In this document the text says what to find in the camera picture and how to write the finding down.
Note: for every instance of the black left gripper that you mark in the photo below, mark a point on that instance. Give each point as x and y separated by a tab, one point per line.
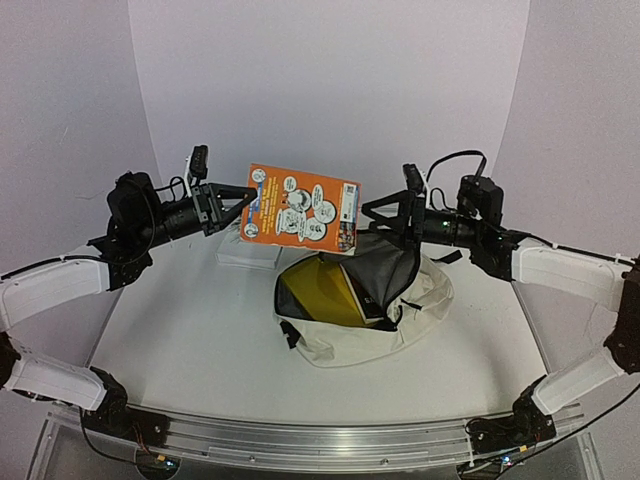
229	191

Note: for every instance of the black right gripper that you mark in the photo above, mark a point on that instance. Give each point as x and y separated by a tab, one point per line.
413	216

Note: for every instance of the beige canvas student bag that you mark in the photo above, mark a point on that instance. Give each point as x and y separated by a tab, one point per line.
413	290

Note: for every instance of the dark Three Days book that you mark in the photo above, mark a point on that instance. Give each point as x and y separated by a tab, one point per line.
370	311

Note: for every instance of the yellow hardcover book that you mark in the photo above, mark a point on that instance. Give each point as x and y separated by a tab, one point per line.
319	287

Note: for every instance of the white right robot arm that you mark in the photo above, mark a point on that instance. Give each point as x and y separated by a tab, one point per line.
606	282

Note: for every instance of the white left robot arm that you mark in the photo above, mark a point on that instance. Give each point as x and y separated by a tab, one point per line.
40	352

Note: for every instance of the white Singularity book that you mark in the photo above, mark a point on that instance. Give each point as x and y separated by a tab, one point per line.
234	251

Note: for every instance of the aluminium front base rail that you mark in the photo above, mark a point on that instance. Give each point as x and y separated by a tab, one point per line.
306	448

